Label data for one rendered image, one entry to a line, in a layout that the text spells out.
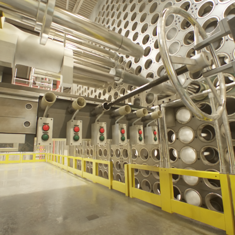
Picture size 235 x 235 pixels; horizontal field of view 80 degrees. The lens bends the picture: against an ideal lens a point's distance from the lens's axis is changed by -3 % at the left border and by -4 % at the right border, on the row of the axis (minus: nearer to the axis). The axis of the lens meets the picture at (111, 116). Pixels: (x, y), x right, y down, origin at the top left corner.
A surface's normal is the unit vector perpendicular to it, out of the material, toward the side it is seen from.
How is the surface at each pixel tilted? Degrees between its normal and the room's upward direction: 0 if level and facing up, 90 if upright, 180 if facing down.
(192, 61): 90
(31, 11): 148
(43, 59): 143
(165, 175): 90
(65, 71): 90
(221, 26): 106
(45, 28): 161
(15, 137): 90
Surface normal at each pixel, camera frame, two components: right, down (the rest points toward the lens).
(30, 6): 0.40, 0.55
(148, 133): -0.84, -0.09
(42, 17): 0.26, 0.80
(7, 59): 0.54, -0.18
